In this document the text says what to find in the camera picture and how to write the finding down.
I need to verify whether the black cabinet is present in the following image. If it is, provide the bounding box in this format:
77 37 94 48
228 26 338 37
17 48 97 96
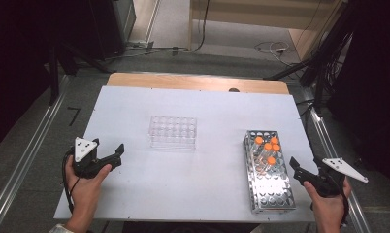
85 0 138 62

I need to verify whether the black metal stand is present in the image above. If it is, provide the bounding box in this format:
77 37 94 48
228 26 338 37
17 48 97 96
47 42 114 107

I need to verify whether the white board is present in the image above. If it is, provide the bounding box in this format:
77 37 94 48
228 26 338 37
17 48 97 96
52 85 317 224

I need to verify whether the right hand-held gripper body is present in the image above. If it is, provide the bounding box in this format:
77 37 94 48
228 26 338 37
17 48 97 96
308 156 369 198

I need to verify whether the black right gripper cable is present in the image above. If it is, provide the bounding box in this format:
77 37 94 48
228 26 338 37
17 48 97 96
340 183 352 227

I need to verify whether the white floor cable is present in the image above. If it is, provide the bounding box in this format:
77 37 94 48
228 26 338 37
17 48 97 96
254 40 302 68

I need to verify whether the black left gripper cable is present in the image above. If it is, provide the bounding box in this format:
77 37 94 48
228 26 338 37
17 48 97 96
61 147 82 215

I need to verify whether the person's right hand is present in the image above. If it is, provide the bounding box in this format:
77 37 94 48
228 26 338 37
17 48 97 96
303 179 352 225

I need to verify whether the grey power strip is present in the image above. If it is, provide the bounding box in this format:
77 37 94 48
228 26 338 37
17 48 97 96
124 39 156 53

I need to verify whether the aluminium floor rail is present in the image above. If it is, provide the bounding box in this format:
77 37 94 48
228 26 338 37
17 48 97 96
0 75 71 233
303 88 374 233

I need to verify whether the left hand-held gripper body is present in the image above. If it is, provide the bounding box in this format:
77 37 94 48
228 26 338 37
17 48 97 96
72 137 114 180

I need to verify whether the person's left hand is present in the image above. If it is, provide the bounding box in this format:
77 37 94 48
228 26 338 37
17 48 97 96
65 154 114 218

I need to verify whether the black floor cable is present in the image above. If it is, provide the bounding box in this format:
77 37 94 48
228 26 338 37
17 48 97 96
182 0 211 52

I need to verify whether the light wooden furniture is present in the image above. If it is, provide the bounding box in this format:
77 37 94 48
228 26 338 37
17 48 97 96
187 0 349 62

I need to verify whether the black tripod stand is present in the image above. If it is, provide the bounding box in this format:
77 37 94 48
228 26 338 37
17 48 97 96
264 0 357 114

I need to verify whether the dark curtain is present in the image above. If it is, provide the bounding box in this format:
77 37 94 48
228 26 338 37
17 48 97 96
325 0 390 188
0 0 94 153

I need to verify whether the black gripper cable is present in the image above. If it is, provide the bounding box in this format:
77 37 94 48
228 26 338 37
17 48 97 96
61 147 82 215
340 183 352 227

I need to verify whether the wooden table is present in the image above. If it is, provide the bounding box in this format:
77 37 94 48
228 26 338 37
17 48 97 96
106 72 290 95

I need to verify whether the clear plastic tube rack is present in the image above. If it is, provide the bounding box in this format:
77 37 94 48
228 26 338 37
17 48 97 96
147 116 198 151

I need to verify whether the perforated metal tube rack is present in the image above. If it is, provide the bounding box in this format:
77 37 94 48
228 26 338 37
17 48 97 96
243 129 297 215

